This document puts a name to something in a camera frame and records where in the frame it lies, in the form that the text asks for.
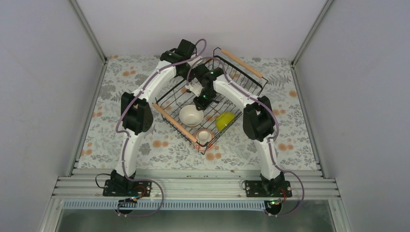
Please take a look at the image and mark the beige ceramic bowl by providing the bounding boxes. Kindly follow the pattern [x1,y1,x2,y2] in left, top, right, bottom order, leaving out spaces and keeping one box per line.
[179,105,204,127]

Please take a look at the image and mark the yellow-green bowl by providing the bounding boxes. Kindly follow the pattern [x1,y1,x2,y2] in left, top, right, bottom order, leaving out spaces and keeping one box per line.
[215,112,235,131]

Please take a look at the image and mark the black wire dish rack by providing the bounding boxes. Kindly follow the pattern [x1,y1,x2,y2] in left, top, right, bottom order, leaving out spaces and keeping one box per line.
[155,50,276,153]

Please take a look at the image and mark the white bowl orange rim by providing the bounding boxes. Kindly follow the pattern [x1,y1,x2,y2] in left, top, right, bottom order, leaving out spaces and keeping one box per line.
[193,129,214,152]

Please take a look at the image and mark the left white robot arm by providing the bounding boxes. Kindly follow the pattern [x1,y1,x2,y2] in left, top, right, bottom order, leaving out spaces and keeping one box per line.
[109,39,201,196]

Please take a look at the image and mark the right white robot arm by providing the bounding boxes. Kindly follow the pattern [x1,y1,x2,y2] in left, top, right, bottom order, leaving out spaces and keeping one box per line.
[188,64,285,197]

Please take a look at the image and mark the floral patterned table mat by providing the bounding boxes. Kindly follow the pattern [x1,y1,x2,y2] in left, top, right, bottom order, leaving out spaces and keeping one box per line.
[79,55,316,171]

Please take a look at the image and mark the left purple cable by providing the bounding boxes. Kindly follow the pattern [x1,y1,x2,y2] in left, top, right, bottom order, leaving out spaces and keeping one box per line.
[115,39,207,218]

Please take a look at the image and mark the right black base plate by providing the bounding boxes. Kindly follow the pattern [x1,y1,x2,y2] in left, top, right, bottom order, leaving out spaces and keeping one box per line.
[241,180,293,198]

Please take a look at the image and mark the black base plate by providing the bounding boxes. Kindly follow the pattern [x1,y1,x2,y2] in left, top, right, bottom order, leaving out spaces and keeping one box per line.
[241,180,293,198]
[102,180,152,198]

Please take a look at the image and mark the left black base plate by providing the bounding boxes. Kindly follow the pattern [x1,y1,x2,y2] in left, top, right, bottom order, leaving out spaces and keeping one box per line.
[102,180,152,198]

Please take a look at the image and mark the aluminium rail frame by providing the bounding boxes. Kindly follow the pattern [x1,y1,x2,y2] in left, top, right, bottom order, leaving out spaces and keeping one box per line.
[40,169,351,232]

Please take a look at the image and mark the white slotted cable duct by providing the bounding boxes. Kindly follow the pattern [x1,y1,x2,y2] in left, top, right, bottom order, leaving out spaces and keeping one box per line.
[62,199,265,211]

